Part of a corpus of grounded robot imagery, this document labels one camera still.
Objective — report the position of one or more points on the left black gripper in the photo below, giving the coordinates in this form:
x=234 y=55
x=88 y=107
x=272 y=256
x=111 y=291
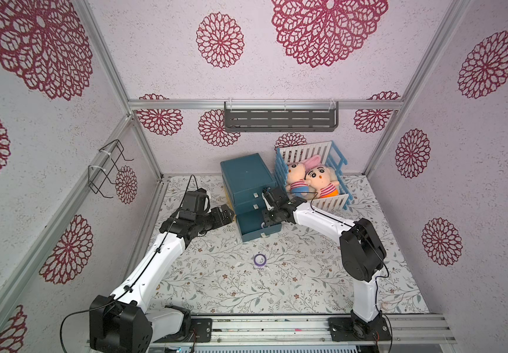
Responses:
x=219 y=220

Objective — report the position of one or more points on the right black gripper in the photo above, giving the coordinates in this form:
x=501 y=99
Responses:
x=274 y=199

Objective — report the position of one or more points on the teal bottom drawer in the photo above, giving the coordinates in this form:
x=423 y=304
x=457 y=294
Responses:
x=251 y=226

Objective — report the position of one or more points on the teal three-drawer cabinet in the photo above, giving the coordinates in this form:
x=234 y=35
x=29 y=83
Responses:
x=245 y=178

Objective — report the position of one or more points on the purple tape roll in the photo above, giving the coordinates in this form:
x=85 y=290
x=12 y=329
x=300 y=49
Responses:
x=260 y=260

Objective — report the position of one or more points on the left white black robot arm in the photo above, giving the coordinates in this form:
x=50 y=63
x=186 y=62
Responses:
x=124 y=320

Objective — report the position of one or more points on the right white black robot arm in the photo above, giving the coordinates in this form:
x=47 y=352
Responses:
x=363 y=258

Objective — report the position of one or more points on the plush doll blue striped shirt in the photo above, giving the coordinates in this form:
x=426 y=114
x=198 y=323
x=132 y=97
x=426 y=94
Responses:
x=296 y=185

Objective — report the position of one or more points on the plush doll orange striped shirt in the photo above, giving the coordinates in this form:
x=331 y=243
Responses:
x=321 y=179

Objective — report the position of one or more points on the blue white toy crib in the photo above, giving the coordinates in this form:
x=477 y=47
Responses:
x=330 y=157

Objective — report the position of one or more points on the grey wall shelf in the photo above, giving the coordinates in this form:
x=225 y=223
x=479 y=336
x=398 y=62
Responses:
x=281 y=120

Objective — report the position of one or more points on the black wire wall rack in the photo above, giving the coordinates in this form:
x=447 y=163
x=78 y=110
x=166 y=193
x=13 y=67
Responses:
x=99 y=174

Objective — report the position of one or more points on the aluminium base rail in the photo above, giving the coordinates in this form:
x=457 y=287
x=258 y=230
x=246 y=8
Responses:
x=306 y=329

